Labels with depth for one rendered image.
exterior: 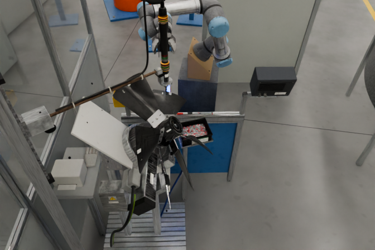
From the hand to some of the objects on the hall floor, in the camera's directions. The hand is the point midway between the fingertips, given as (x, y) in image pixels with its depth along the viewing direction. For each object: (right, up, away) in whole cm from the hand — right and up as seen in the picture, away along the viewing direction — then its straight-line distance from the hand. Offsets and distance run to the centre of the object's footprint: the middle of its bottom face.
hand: (163, 48), depth 143 cm
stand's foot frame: (-22, -128, +105) cm, 167 cm away
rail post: (+50, -93, +143) cm, 178 cm away
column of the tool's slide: (-60, -148, +84) cm, 180 cm away
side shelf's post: (-57, -127, +105) cm, 175 cm away
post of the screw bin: (+8, -106, +129) cm, 167 cm away
